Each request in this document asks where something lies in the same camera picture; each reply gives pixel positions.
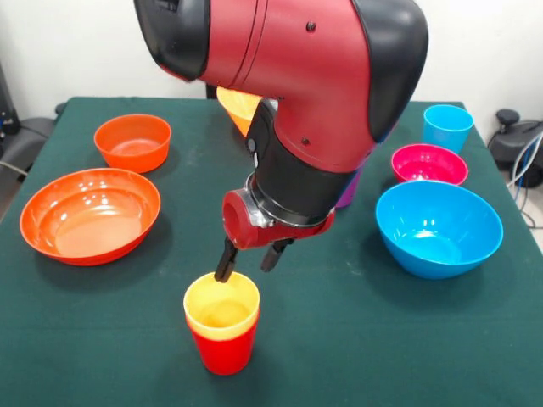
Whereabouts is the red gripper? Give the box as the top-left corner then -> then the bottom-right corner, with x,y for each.
214,189 -> 336,283

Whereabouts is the orange-yellow cup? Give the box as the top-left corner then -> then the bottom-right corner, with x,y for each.
185,312 -> 260,342

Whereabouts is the red cup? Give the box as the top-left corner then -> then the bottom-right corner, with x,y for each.
188,321 -> 259,376

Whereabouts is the purple cup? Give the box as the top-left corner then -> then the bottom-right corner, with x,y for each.
334,166 -> 365,209

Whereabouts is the dark green table cloth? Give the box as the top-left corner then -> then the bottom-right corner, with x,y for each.
0,96 -> 543,407

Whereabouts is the large yellow bowl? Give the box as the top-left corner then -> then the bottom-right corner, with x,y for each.
216,86 -> 264,137

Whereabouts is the small orange bowl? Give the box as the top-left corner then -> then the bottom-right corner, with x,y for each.
93,113 -> 172,174

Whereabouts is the large shallow orange bowl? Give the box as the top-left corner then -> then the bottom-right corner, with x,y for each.
20,167 -> 162,267

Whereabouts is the large blue bowl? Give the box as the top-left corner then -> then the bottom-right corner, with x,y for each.
374,181 -> 505,281

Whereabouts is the pink bowl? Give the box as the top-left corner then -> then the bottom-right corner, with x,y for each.
390,143 -> 469,187

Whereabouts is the blue cup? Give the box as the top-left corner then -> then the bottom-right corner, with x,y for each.
423,104 -> 475,154

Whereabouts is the grey stand base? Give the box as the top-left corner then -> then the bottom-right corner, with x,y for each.
0,116 -> 56,175

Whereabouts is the black stand base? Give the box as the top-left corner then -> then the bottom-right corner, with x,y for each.
487,109 -> 543,190

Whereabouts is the black equipment rack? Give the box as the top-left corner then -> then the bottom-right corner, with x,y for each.
0,59 -> 20,148

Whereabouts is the blue cable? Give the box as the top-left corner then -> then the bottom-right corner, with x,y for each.
507,131 -> 543,230

